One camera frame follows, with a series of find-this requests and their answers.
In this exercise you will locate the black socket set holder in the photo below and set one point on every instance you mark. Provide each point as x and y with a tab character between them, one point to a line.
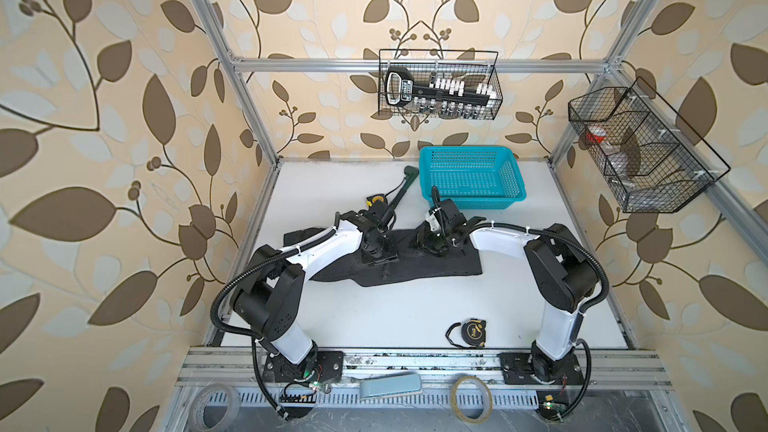
401	87

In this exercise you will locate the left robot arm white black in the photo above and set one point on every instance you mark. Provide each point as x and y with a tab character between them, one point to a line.
262	303

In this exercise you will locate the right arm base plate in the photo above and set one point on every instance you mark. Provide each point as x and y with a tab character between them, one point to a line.
524	368

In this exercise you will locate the black trousers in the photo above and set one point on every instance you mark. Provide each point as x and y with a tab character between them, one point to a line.
412	263

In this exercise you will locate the clear tape roll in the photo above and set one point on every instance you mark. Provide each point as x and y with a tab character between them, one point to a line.
215	408

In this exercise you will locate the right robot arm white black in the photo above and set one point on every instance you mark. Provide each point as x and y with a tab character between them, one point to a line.
569	278

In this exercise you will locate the dark green handled tool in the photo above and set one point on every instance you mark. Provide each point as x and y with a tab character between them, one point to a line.
395	196

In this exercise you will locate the rear black wire basket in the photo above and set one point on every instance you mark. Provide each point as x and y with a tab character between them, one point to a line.
472	65

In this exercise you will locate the side black wire basket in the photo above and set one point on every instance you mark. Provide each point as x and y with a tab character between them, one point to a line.
655	158

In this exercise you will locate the yellow black tape measure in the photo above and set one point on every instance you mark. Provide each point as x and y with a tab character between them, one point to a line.
370	200

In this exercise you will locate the aluminium frame rail front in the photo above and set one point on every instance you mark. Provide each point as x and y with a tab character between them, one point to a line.
611	369

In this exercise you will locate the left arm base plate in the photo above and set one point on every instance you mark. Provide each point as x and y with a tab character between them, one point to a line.
319	366

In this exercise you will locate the black tape measure with strap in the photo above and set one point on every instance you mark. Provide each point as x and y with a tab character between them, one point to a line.
472	333

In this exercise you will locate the teal plastic basket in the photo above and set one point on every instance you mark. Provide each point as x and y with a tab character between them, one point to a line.
473	177

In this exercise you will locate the light blue flat case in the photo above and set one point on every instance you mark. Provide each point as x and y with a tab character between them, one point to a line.
394	385

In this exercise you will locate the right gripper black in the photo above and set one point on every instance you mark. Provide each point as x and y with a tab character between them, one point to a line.
423	243

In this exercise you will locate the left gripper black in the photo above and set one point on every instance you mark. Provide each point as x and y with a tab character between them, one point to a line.
392	255

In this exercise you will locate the red white item in basket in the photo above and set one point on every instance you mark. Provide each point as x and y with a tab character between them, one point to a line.
595	134

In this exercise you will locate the small round circuit board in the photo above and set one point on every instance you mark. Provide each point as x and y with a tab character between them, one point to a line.
550	407

